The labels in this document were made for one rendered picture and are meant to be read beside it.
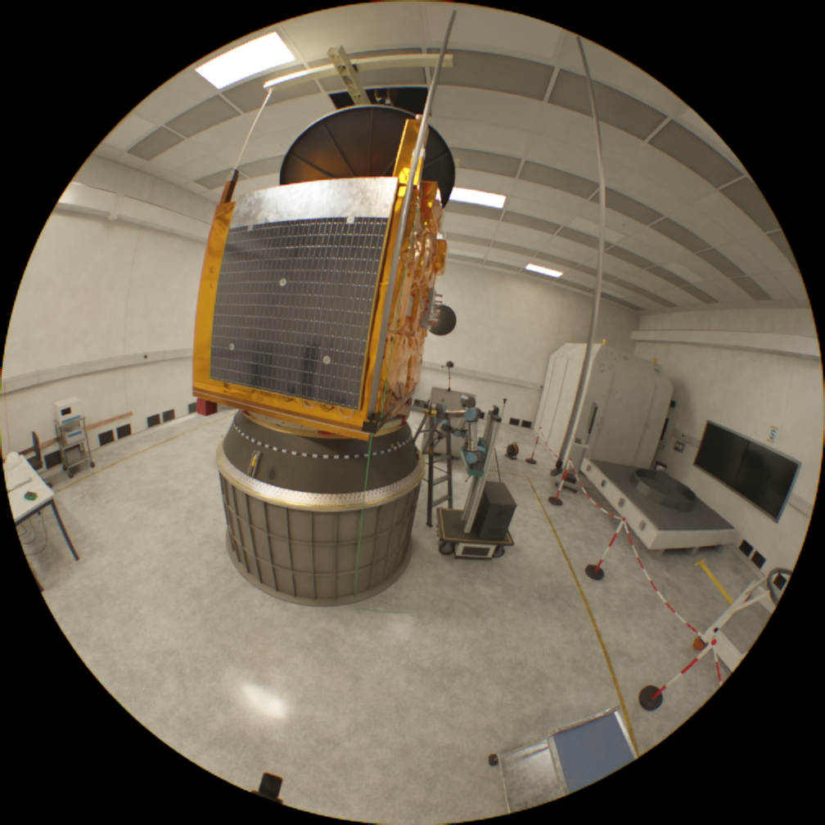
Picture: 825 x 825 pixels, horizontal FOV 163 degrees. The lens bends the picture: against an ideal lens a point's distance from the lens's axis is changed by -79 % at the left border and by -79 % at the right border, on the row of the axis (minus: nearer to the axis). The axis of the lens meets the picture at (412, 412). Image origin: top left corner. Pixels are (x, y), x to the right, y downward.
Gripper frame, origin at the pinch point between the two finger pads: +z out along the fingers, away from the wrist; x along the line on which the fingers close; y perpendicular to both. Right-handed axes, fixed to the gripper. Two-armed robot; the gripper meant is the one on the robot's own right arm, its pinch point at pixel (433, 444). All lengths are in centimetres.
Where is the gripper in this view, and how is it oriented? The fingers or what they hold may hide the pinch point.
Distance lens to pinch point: 340.5
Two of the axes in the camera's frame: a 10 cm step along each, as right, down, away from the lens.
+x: -1.4, -1.4, 9.8
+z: -5.2, 8.5, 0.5
